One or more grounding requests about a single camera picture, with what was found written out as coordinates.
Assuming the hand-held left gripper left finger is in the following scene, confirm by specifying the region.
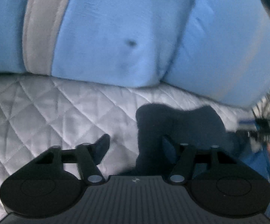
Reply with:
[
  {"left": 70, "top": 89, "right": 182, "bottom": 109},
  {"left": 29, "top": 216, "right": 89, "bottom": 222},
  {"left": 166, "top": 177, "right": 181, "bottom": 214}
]
[{"left": 36, "top": 134, "right": 111, "bottom": 183}]

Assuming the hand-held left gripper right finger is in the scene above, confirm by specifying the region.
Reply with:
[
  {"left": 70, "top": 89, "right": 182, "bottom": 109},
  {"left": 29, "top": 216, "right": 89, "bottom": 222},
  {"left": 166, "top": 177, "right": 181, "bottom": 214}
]
[{"left": 162, "top": 134, "right": 239, "bottom": 183}]

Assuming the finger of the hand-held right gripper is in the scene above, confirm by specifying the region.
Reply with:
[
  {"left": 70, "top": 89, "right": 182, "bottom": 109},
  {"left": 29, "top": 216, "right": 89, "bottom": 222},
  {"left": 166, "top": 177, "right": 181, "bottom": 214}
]
[{"left": 236, "top": 129, "right": 257, "bottom": 141}]

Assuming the blue fleece sweater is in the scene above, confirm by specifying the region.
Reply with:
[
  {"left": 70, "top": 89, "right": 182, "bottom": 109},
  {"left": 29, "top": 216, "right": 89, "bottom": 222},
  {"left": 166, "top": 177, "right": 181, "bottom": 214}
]
[{"left": 120, "top": 103, "right": 270, "bottom": 217}]

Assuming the quilted grey bedspread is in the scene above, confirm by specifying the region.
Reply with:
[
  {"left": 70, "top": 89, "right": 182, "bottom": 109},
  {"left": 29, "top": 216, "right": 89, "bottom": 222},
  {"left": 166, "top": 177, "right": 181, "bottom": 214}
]
[{"left": 0, "top": 72, "right": 254, "bottom": 218}]

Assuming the blue grey-striped pillow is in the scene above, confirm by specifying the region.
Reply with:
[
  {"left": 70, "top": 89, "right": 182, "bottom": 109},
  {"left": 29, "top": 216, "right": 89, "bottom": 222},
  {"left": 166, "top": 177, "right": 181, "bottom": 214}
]
[
  {"left": 165, "top": 0, "right": 270, "bottom": 109},
  {"left": 0, "top": 0, "right": 196, "bottom": 88}
]

